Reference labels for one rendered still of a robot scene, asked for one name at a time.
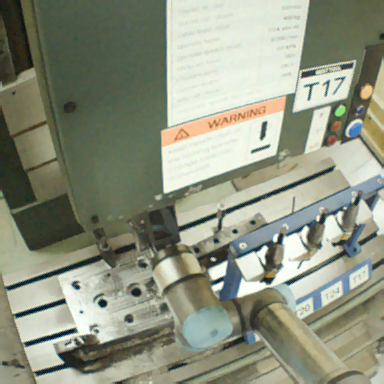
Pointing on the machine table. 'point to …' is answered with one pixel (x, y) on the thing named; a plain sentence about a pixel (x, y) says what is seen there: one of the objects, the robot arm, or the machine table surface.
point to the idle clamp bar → (226, 237)
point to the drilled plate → (148, 321)
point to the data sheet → (231, 53)
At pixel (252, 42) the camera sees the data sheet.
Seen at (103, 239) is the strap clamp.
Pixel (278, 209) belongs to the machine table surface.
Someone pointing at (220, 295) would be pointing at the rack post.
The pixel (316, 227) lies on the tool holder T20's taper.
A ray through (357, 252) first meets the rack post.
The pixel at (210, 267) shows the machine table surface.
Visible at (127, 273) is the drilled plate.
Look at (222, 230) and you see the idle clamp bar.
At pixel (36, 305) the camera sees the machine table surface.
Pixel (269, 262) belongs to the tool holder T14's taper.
